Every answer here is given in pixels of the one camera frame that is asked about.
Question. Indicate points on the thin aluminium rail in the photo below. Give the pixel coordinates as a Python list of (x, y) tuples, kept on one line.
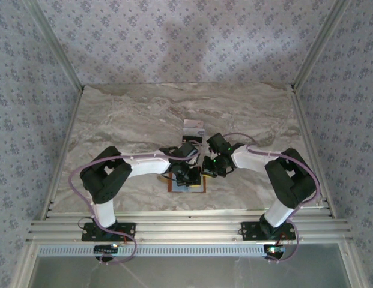
[(189, 214)]

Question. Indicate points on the aluminium frame post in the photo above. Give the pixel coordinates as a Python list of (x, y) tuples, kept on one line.
[(54, 45), (318, 45)]

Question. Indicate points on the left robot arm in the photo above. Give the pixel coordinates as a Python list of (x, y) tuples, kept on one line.
[(147, 165)]

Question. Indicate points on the wide aluminium base rail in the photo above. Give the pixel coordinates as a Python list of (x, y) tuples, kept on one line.
[(189, 234)]

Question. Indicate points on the aluminium side rail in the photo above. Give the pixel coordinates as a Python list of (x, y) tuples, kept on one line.
[(312, 141), (61, 156)]

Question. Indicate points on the brown leather card holder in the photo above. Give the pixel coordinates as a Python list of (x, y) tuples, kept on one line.
[(173, 189)]

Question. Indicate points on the grey metal panel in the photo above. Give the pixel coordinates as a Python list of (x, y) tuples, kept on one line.
[(189, 273)]

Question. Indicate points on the small circuit board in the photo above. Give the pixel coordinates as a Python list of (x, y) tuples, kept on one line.
[(106, 248), (274, 249)]

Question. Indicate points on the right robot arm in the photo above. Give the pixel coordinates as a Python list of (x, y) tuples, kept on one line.
[(249, 159)]

